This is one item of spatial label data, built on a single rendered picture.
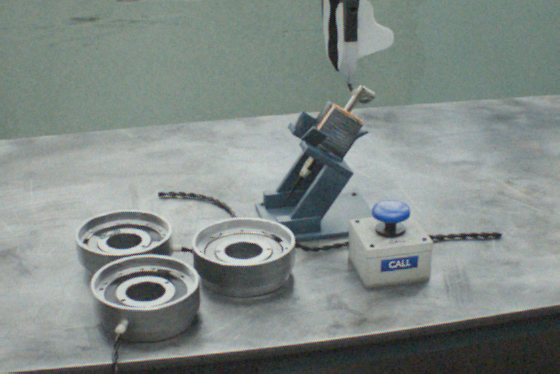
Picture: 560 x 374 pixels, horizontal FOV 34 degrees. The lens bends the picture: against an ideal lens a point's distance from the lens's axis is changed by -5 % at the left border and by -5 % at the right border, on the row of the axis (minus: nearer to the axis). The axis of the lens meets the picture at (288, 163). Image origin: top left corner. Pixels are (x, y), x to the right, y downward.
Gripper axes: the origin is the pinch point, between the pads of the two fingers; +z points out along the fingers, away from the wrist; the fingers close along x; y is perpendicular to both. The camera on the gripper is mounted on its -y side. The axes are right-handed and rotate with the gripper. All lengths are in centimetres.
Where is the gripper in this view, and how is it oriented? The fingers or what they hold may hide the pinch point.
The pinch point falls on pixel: (337, 66)
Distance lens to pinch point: 103.8
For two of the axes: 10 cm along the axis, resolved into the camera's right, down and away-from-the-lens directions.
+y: 9.7, -1.0, 2.0
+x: -2.3, -3.8, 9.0
